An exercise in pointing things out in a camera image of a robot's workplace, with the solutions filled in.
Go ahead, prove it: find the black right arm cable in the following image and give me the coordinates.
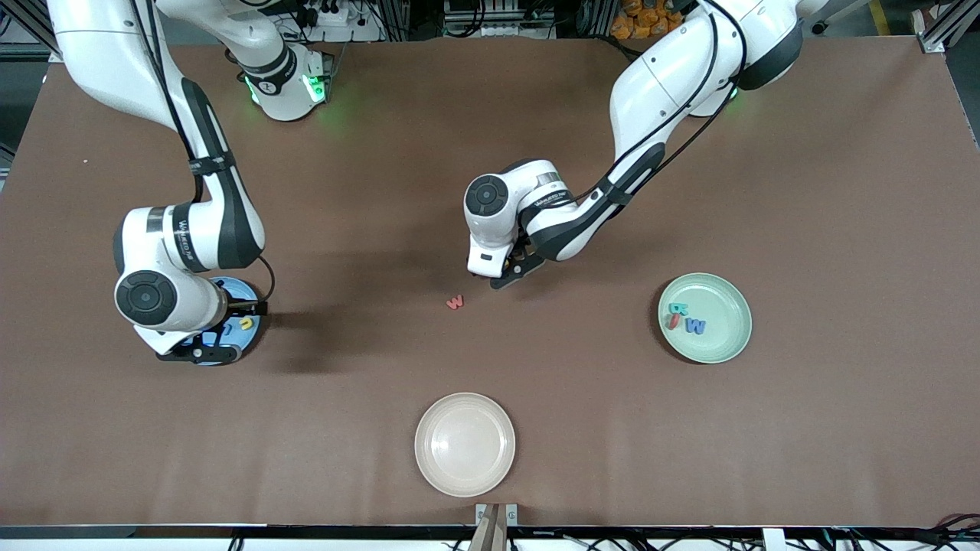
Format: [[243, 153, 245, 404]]
[[130, 0, 276, 305]]

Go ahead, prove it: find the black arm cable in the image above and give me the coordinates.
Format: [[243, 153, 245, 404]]
[[582, 0, 751, 204], [130, 0, 276, 305]]

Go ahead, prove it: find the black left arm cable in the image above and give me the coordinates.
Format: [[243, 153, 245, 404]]
[[582, 0, 751, 204]]

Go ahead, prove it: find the black table edge rail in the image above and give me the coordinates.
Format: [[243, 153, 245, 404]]
[[0, 524, 980, 541]]

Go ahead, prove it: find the beige round plate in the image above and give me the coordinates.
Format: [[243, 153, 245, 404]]
[[414, 392, 517, 498]]

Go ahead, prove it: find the white device with cables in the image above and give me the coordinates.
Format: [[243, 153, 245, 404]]
[[443, 0, 556, 39]]

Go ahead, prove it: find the aluminium frame profile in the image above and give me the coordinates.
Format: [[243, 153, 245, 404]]
[[915, 0, 980, 54]]

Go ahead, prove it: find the white power strip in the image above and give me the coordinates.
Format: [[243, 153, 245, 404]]
[[295, 0, 384, 43]]

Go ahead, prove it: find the pile of orange objects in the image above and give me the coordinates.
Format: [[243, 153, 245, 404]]
[[610, 0, 690, 41]]

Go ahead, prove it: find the blue round plate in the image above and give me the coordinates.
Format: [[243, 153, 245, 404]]
[[188, 277, 263, 367]]

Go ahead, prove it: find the light green round plate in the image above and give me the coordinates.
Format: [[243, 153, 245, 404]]
[[657, 272, 753, 365]]

